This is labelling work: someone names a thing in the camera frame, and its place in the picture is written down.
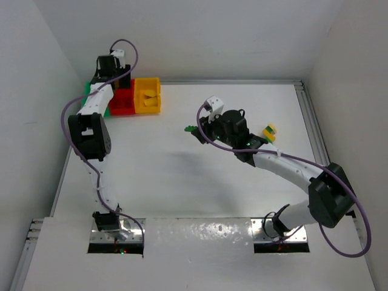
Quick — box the large green lego plate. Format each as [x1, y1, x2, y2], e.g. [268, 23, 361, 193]
[184, 125, 198, 133]

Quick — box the yellow lego brick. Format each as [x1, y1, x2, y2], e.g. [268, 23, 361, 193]
[144, 97, 158, 107]

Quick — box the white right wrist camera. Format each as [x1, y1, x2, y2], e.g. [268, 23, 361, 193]
[204, 95, 224, 122]

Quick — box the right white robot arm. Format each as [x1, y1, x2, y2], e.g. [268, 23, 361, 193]
[192, 110, 354, 238]

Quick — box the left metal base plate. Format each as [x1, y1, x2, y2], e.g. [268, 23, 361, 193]
[89, 218, 143, 244]

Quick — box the yellow round lego piece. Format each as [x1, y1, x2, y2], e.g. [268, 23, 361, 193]
[144, 90, 156, 98]

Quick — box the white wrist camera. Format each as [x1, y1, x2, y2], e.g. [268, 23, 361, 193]
[110, 49, 125, 68]
[204, 95, 224, 122]

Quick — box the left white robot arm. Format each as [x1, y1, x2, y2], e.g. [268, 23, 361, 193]
[68, 49, 130, 232]

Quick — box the aluminium frame rail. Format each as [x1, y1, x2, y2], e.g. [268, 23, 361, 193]
[295, 81, 330, 166]

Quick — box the yellow plastic bin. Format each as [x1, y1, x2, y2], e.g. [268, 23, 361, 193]
[133, 78, 161, 114]

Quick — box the green plastic bin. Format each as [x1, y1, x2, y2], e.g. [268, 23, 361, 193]
[81, 82, 113, 117]

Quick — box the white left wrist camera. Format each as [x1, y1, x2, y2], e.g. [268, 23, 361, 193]
[110, 49, 125, 68]

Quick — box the metal base plate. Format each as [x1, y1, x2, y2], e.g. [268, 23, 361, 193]
[250, 218, 308, 244]
[89, 218, 143, 244]

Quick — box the red plastic bin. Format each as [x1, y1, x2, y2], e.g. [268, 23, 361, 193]
[109, 79, 136, 116]

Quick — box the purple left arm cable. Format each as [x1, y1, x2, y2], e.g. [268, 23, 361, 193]
[61, 38, 146, 243]

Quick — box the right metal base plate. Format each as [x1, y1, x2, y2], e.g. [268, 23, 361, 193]
[250, 218, 308, 244]

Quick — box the green yellow lego pile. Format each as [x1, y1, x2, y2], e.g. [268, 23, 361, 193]
[263, 124, 277, 143]

